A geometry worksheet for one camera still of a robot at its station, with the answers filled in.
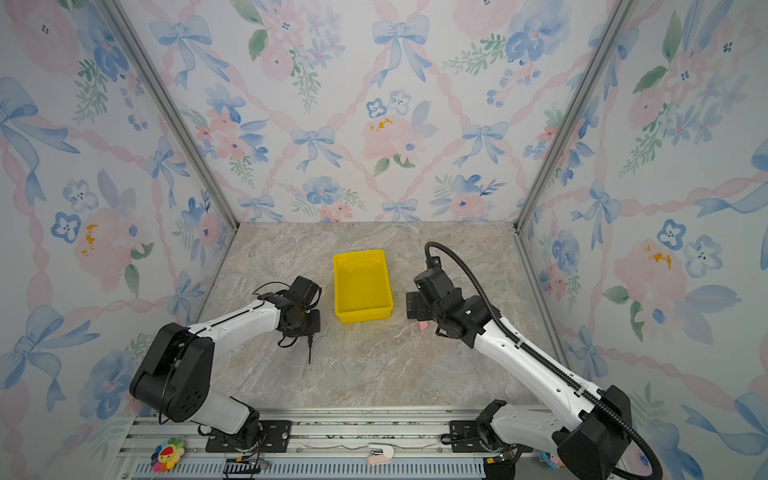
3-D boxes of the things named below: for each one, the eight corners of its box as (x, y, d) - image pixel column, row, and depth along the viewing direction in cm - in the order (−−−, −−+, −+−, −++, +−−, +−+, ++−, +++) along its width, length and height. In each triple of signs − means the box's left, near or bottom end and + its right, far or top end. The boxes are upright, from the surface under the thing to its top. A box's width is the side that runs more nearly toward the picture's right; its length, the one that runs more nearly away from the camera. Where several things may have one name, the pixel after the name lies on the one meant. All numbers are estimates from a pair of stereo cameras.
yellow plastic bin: (337, 325, 95) (334, 314, 89) (335, 266, 110) (332, 253, 104) (393, 318, 97) (394, 307, 91) (384, 261, 112) (384, 248, 106)
